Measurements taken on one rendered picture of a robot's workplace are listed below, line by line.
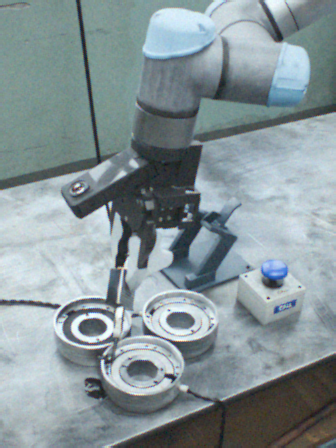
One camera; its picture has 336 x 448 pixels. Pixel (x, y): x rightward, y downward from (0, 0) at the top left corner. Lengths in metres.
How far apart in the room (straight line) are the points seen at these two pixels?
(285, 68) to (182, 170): 0.18
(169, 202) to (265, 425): 0.51
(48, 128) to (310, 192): 1.48
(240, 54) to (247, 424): 0.67
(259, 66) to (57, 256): 0.50
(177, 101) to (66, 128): 1.91
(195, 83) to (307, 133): 0.79
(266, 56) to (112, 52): 1.86
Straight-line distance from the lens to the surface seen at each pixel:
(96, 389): 0.99
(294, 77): 0.88
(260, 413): 1.32
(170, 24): 0.84
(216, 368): 1.03
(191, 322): 1.06
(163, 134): 0.87
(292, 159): 1.52
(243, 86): 0.87
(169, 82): 0.85
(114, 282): 0.99
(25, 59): 2.59
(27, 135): 2.71
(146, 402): 0.94
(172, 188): 0.94
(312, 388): 1.38
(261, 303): 1.08
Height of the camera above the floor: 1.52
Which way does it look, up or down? 34 degrees down
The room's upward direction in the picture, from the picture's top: 3 degrees clockwise
